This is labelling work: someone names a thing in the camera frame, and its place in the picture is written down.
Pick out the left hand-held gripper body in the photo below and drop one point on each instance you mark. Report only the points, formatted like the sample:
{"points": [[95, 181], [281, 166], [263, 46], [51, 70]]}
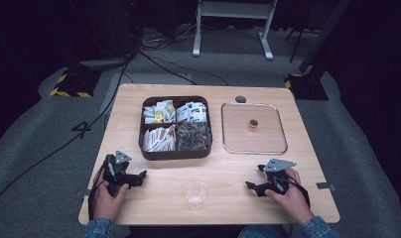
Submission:
{"points": [[117, 172]]}

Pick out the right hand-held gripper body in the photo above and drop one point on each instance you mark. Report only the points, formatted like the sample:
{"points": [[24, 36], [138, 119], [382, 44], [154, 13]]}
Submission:
{"points": [[277, 172]]}

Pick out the person's left hand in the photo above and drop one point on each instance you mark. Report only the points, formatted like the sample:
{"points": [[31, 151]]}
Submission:
{"points": [[106, 201]]}

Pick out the person's right hand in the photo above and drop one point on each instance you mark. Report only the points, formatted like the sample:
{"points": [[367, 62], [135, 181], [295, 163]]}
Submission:
{"points": [[293, 200]]}

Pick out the clear lid with gold knob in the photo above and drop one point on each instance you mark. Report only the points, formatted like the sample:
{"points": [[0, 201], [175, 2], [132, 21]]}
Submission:
{"points": [[253, 139]]}

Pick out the brown four-compartment box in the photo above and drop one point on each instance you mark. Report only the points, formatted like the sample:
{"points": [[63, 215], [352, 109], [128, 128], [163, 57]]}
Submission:
{"points": [[175, 155]]}

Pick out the pile of white orange sticks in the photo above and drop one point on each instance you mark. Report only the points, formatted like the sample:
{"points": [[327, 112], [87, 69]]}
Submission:
{"points": [[159, 139]]}

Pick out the person's denim lap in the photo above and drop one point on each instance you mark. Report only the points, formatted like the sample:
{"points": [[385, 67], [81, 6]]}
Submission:
{"points": [[263, 232]]}

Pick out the grey tape strip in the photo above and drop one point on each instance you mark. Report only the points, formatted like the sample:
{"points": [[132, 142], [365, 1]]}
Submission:
{"points": [[326, 186]]}

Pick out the clear plastic cup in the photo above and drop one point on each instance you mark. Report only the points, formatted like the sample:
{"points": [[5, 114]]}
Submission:
{"points": [[196, 195]]}

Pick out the pile of grey brown packets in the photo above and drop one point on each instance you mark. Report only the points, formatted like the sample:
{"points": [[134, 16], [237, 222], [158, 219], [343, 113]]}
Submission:
{"points": [[193, 137]]}

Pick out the pile of white yellow packets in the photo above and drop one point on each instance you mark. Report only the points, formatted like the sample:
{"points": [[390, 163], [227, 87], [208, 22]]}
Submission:
{"points": [[159, 112]]}

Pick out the grey round table grommet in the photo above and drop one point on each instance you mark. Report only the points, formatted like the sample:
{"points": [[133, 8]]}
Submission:
{"points": [[240, 99]]}

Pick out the pile of white red packets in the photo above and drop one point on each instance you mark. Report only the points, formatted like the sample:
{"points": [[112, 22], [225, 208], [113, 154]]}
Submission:
{"points": [[192, 112]]}

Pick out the black yellow striped stand base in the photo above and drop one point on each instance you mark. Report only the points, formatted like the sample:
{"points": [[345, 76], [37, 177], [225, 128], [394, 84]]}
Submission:
{"points": [[306, 87], [74, 86]]}

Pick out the black tripod legs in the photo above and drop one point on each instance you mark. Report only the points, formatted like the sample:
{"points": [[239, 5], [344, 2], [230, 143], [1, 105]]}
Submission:
{"points": [[297, 43]]}

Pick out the dark equipment stand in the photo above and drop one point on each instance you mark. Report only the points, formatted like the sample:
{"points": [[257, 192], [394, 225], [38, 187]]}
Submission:
{"points": [[106, 29]]}

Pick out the black slanted stand post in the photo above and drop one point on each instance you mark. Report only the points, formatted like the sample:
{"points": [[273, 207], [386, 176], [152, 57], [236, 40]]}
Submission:
{"points": [[324, 36]]}

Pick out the white metal desk frame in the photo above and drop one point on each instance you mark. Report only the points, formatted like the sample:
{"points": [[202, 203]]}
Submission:
{"points": [[233, 10]]}

